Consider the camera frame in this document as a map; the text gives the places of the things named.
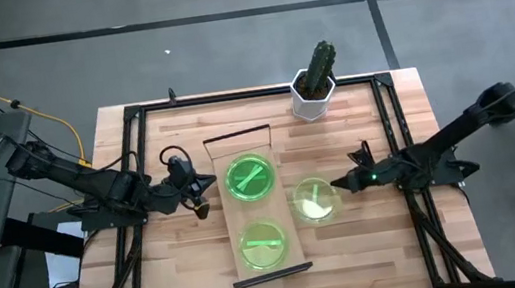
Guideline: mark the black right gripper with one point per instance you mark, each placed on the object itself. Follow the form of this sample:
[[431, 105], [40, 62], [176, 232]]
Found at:
[[378, 173]]

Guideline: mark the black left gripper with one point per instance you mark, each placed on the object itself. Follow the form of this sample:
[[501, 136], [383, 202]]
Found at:
[[184, 194]]

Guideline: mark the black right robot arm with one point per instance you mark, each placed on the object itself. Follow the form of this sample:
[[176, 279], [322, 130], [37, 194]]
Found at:
[[448, 137]]

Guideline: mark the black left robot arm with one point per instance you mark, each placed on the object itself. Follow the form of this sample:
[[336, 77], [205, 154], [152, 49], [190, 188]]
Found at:
[[107, 185]]

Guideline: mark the white hexagonal plant pot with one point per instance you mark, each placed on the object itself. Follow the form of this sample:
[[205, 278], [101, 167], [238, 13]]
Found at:
[[310, 108]]

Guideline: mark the green cactus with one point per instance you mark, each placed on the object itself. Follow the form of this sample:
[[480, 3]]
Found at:
[[320, 67]]

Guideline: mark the white paper sheet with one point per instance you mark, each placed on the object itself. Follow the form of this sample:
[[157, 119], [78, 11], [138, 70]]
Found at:
[[60, 267]]

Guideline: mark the black flat beam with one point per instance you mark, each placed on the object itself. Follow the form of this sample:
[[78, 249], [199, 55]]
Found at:
[[43, 237]]

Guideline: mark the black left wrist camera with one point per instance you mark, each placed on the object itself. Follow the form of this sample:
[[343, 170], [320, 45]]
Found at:
[[180, 169]]

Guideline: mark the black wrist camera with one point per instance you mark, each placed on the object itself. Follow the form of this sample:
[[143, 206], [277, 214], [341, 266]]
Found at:
[[362, 154], [180, 169]]

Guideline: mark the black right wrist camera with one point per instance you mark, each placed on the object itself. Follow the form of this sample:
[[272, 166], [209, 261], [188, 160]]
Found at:
[[362, 154]]

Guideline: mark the black aluminium table frame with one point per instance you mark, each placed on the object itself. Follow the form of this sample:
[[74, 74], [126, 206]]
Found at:
[[230, 96]]

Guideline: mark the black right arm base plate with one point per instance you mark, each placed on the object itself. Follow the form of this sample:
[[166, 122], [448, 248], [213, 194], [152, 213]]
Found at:
[[444, 177]]

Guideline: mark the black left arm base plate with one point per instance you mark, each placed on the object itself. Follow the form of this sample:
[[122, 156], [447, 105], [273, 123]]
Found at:
[[107, 221]]

